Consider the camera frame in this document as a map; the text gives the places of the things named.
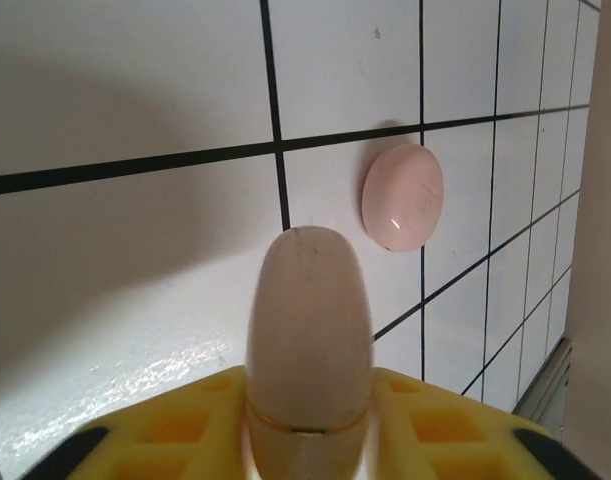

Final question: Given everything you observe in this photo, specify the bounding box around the pink oval earbud case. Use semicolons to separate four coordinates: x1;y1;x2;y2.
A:
361;143;446;254

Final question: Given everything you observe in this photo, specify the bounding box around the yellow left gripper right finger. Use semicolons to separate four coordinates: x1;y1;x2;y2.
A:
363;366;602;480

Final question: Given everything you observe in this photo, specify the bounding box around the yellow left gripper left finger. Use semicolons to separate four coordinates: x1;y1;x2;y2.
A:
28;366;250;480

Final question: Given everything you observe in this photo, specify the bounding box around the cream earbud case gold trim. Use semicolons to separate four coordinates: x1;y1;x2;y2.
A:
244;225;377;480

